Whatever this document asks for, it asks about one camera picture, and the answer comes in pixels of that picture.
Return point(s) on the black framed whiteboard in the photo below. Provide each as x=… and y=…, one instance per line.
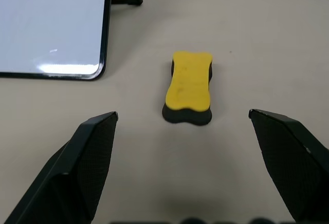
x=51, y=23

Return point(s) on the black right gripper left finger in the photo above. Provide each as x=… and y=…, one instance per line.
x=77, y=167

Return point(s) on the yellow and black eraser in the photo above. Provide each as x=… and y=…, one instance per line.
x=189, y=85

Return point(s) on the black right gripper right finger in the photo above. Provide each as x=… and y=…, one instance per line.
x=288, y=157

